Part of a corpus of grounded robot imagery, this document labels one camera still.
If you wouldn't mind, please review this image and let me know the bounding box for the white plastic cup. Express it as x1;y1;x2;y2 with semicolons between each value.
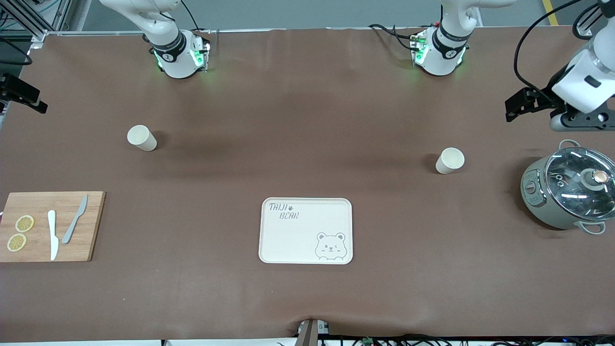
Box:
127;125;158;152
435;147;466;175

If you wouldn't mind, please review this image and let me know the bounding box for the cream bear print tray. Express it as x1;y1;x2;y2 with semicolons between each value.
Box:
258;197;354;265

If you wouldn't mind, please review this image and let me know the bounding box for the glass pot lid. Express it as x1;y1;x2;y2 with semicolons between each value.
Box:
544;147;615;222

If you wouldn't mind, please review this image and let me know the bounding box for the grey-green electric pot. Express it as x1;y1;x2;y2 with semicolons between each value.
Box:
520;139;615;235

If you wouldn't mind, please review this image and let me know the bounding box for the bamboo cutting board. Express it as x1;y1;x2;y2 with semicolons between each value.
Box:
0;191;106;263

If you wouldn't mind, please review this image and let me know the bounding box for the grey plastic knife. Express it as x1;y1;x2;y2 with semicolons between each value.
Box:
61;194;89;245

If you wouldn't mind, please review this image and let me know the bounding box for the white plastic knife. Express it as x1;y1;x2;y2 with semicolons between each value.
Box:
47;210;60;261

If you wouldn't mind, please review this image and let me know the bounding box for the brown table cover mat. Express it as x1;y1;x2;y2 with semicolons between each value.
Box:
0;26;615;343

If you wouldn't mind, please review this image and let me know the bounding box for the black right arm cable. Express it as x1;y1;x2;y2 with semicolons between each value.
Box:
0;36;33;66

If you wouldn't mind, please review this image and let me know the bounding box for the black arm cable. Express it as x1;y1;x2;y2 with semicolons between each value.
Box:
514;0;602;93
0;36;33;66

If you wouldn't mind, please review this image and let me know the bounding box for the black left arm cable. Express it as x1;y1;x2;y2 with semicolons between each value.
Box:
514;0;602;93

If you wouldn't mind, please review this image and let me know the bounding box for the black left base cable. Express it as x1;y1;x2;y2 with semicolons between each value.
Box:
369;24;419;51

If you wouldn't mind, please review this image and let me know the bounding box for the black base cable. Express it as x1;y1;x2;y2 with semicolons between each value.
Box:
180;0;213;35
369;24;419;51

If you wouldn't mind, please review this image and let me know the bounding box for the black right base cable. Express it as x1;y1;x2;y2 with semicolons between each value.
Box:
180;0;213;35

